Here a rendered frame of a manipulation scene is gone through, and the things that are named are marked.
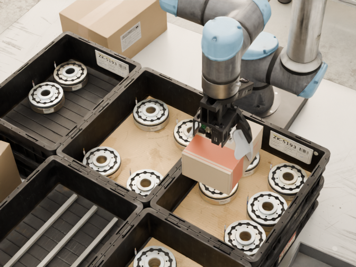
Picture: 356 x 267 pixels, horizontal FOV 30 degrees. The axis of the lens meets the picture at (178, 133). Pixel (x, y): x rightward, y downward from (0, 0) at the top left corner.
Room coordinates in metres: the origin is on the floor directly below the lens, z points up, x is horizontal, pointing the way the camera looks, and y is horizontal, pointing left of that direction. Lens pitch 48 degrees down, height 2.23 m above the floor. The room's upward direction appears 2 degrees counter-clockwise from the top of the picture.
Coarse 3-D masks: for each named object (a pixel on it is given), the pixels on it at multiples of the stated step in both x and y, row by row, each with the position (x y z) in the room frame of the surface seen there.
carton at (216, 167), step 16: (256, 128) 1.00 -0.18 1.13; (192, 144) 0.96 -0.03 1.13; (208, 144) 0.96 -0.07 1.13; (256, 144) 0.98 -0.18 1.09; (192, 160) 0.92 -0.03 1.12; (208, 160) 0.91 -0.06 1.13; (224, 160) 0.91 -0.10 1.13; (240, 160) 0.91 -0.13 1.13; (192, 176) 0.92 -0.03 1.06; (208, 176) 0.90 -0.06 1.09; (224, 176) 0.88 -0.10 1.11; (240, 176) 0.92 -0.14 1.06; (224, 192) 0.88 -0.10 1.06
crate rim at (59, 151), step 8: (144, 72) 1.42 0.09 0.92; (152, 72) 1.41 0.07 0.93; (168, 80) 1.38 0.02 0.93; (176, 80) 1.37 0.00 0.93; (120, 88) 1.35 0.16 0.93; (184, 88) 1.34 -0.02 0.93; (192, 88) 1.34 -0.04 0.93; (112, 96) 1.32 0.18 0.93; (104, 104) 1.29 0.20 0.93; (96, 112) 1.26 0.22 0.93; (88, 120) 1.23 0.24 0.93; (80, 128) 1.20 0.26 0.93; (72, 136) 1.17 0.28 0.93; (64, 144) 1.15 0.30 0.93; (56, 152) 1.12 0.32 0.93; (72, 160) 1.09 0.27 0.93; (88, 168) 1.06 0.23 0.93; (176, 168) 1.05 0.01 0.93; (96, 176) 1.03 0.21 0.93; (104, 176) 1.03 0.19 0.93; (168, 176) 1.03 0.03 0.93; (112, 184) 1.01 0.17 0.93; (120, 184) 1.01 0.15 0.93; (128, 192) 0.98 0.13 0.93; (152, 192) 0.98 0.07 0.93; (144, 200) 0.96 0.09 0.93
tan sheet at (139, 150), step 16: (176, 112) 1.34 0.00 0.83; (128, 128) 1.29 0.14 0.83; (112, 144) 1.23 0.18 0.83; (128, 144) 1.23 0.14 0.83; (144, 144) 1.22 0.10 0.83; (160, 144) 1.22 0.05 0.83; (128, 160) 1.17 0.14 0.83; (144, 160) 1.17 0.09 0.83; (160, 160) 1.16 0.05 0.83; (176, 160) 1.16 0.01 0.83; (128, 176) 1.11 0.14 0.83
